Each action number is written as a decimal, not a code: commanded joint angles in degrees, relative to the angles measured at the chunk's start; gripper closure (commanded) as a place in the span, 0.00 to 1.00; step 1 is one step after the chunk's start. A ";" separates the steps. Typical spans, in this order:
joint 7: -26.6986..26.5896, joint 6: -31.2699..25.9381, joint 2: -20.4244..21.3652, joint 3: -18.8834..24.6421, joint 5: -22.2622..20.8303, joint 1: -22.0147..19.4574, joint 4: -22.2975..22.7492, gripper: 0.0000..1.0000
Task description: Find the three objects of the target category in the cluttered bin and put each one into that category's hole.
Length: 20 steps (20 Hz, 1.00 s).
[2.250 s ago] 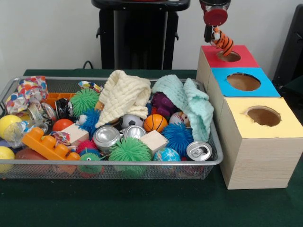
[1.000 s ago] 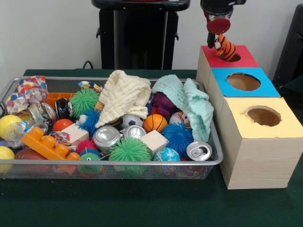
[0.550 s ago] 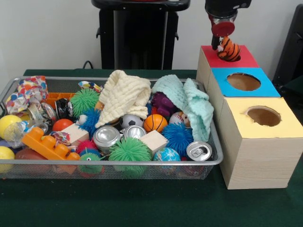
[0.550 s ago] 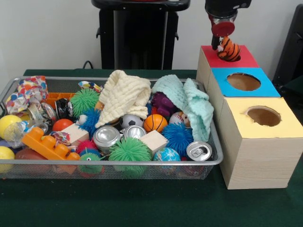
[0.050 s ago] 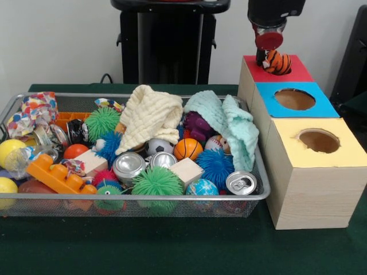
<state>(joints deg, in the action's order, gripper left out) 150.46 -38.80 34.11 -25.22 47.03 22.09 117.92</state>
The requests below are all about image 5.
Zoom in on yellow tennis ball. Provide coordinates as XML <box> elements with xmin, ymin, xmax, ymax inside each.
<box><xmin>0</xmin><ymin>139</ymin><xmax>27</xmax><ymax>170</ymax></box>

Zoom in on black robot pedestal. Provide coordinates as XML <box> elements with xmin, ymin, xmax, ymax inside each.
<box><xmin>111</xmin><ymin>0</ymin><xmax>231</xmax><ymax>85</ymax></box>

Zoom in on flat orange plastic tray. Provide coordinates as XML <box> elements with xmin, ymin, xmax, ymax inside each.
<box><xmin>56</xmin><ymin>112</ymin><xmax>92</xmax><ymax>130</ymax></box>

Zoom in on silver can with open top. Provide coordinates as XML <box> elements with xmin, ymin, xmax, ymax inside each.
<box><xmin>113</xmin><ymin>152</ymin><xmax>147</xmax><ymax>187</ymax></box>

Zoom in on small green spiky ball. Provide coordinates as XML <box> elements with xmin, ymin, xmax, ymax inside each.
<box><xmin>85</xmin><ymin>107</ymin><xmax>121</xmax><ymax>143</ymax></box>

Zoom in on dark green table cloth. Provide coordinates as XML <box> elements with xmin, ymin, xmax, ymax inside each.
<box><xmin>0</xmin><ymin>83</ymin><xmax>367</xmax><ymax>275</ymax></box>

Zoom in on orange tiger plush toy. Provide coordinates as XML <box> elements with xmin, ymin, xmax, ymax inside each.
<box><xmin>261</xmin><ymin>50</ymin><xmax>293</xmax><ymax>76</ymax></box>

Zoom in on orange plastic toy piece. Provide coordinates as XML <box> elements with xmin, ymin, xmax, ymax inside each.
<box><xmin>26</xmin><ymin>154</ymin><xmax>97</xmax><ymax>194</ymax></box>

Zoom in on silver can with pull tab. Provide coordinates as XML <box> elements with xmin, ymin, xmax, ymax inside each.
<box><xmin>225</xmin><ymin>170</ymin><xmax>257</xmax><ymax>195</ymax></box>

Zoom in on blue spiky ball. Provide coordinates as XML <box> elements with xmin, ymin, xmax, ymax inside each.
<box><xmin>196</xmin><ymin>149</ymin><xmax>236</xmax><ymax>190</ymax></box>

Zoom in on large green spiky ball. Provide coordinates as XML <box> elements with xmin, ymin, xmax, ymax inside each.
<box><xmin>132</xmin><ymin>166</ymin><xmax>185</xmax><ymax>198</ymax></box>

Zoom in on cream yellow muslin cloth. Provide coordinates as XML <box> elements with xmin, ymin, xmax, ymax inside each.
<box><xmin>115</xmin><ymin>85</ymin><xmax>184</xmax><ymax>155</ymax></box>

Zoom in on black chair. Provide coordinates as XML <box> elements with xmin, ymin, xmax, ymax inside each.
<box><xmin>330</xmin><ymin>5</ymin><xmax>367</xmax><ymax>112</ymax></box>

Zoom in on small orange basketball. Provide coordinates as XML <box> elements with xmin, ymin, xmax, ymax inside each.
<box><xmin>174</xmin><ymin>137</ymin><xmax>204</xmax><ymax>161</ymax></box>

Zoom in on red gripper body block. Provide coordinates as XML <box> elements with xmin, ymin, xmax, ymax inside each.
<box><xmin>255</xmin><ymin>32</ymin><xmax>285</xmax><ymax>52</ymax></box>

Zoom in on mint green muslin cloth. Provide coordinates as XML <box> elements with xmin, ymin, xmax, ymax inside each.
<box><xmin>182</xmin><ymin>90</ymin><xmax>260</xmax><ymax>172</ymax></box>

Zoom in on wooden box with three holes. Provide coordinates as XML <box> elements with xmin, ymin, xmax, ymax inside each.
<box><xmin>237</xmin><ymin>54</ymin><xmax>367</xmax><ymax>230</ymax></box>

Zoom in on clear mesh bin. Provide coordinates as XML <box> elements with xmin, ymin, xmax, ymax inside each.
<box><xmin>0</xmin><ymin>92</ymin><xmax>271</xmax><ymax>218</ymax></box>

